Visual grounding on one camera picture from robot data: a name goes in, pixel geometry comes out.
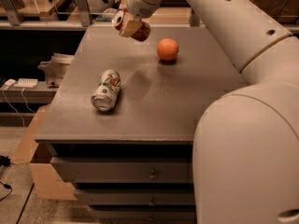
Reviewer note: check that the red soda can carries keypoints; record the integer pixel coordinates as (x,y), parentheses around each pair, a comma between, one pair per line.
(141,35)

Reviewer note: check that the white green soda can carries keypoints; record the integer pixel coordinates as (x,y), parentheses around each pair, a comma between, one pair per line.
(106,94)

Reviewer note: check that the white plastic bracket part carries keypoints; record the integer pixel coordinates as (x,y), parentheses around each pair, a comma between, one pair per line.
(55,68)

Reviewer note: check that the grey drawer cabinet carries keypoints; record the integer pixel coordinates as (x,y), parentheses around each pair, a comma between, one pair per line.
(135,160)

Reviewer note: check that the cardboard box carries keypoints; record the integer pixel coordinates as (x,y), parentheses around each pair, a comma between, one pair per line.
(47,181)

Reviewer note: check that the white power strip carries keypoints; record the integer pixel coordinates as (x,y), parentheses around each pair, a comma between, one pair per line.
(26,83)

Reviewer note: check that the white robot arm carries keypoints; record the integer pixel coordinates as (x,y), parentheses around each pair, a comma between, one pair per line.
(245,158)

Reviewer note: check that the orange fruit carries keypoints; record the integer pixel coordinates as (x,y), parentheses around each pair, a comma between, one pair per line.
(167,49)

